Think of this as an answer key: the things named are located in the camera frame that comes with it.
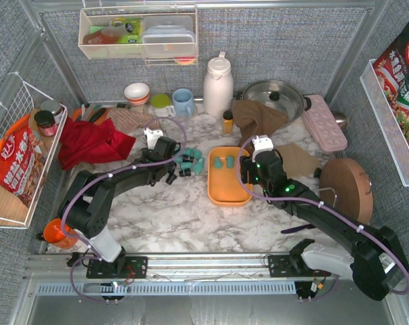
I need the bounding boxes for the brown cork mat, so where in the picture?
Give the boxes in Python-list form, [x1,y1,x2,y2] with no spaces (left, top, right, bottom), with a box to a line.
[275,143,320,178]

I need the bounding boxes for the lone teal coffee capsule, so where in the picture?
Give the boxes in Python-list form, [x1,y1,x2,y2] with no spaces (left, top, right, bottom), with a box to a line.
[225,156,235,169]

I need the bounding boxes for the orange plastic storage basket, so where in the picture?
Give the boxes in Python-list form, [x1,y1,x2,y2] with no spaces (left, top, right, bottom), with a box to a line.
[207,146,252,208]

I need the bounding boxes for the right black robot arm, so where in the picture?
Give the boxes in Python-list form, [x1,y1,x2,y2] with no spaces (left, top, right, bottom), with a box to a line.
[235,150,409,301]

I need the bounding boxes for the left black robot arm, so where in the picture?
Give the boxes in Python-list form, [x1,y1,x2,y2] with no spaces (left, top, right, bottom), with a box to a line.
[58,136,181,273]

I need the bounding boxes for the black coffee capsule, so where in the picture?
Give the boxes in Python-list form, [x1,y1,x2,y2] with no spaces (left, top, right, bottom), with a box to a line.
[166,173,177,185]

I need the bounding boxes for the teal capsule right edge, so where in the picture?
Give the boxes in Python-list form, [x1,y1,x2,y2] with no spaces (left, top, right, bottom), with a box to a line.
[192,157,205,175]

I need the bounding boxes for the brown towel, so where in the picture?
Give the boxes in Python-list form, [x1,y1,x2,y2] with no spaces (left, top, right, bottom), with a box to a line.
[232,100,289,143]

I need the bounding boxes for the striped beige cloth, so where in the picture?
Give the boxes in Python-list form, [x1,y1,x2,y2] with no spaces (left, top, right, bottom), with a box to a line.
[107,108,160,134]

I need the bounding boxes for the green lidded white cup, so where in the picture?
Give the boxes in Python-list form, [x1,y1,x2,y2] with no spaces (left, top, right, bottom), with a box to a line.
[150,93,176,117]

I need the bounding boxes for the orange spice bottle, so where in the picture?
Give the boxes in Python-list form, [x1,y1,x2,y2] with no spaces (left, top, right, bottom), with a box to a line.
[222,110,234,134]

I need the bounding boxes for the blue mug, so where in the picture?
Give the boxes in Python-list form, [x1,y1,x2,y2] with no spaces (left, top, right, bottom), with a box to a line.
[172,88,195,117]

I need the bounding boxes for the white orange striped bowl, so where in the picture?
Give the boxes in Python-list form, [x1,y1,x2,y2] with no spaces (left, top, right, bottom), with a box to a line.
[124,83,150,106]

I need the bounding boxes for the pink egg tray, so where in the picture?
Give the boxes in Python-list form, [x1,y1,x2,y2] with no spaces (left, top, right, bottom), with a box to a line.
[302,95,347,153]

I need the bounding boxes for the steel pot with lid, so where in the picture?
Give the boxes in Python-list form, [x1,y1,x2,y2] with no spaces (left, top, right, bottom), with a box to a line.
[242,80,311,128]

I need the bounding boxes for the round wooden board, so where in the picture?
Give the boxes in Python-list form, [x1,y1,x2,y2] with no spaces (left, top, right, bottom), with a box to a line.
[319,158,373,224]

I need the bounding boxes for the red cloth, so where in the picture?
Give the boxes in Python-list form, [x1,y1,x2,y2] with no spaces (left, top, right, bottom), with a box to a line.
[58,118,136,171]

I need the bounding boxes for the white thermos jug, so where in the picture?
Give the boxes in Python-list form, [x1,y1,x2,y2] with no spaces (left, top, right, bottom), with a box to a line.
[203,51,234,118]

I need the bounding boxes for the silver lidded jar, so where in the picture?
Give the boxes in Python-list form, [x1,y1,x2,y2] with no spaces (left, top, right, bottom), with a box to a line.
[40,100,63,124]

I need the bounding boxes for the dark lidded jar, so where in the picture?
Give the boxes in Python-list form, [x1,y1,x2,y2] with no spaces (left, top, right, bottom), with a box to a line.
[34,110,58,137]

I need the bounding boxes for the clear plastic food containers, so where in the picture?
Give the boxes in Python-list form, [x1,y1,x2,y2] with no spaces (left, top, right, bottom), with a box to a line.
[141,15,196,58]

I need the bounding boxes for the orange cup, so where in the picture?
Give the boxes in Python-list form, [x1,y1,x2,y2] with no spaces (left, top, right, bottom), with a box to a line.
[42,218,78,249]

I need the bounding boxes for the green drink bottle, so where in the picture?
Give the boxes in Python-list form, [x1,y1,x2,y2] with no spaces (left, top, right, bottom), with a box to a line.
[110,17,143,44]

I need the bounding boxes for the red seasoning bag left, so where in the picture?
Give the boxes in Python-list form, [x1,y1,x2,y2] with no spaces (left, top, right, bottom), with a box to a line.
[0,114,45,207]

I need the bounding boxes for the red seasoning bags right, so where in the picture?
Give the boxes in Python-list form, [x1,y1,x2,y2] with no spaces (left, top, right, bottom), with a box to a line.
[372,21,409,145]

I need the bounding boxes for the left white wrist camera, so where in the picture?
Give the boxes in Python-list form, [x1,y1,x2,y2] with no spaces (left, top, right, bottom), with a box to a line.
[144,127,164,150]

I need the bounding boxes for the purple spatula handle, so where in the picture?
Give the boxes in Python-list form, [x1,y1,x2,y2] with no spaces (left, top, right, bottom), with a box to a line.
[280,224,316,234]

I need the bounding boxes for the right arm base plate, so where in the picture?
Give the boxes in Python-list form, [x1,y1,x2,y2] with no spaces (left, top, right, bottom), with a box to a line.
[266,255,310,278]

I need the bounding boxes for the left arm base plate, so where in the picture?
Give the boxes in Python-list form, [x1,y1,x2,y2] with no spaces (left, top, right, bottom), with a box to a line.
[86,256,148,279]

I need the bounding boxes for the cream wall storage rack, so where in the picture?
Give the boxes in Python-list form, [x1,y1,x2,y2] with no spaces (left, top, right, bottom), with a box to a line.
[78,5,198,66]

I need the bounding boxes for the white wire basket right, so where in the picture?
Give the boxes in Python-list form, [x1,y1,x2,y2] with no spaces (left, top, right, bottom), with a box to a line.
[360,59,409,187]

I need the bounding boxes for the white wire basket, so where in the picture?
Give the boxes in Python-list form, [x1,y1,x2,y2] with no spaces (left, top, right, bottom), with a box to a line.
[0,80,68,229]
[360,59,409,187]

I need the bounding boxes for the white wire basket left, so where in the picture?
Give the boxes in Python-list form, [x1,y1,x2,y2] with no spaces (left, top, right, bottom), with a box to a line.
[0,80,68,229]

